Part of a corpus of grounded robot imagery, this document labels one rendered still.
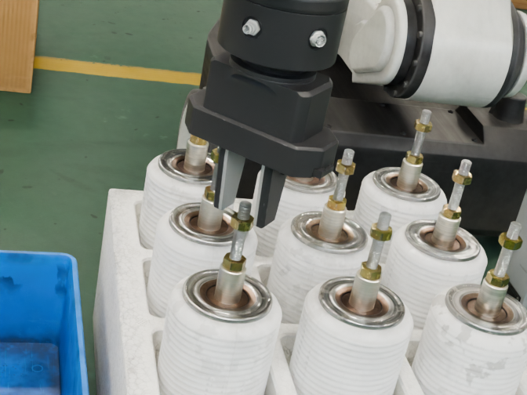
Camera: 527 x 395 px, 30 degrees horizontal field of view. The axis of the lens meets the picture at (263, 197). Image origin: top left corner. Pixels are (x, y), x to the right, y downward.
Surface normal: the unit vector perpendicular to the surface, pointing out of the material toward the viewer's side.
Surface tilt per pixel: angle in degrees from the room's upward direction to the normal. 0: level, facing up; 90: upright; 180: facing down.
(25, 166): 0
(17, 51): 90
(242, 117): 90
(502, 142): 45
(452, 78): 105
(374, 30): 90
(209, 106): 90
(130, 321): 0
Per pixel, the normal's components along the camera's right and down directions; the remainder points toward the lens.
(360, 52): -0.97, -0.07
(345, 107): 0.18, -0.87
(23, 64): 0.14, 0.48
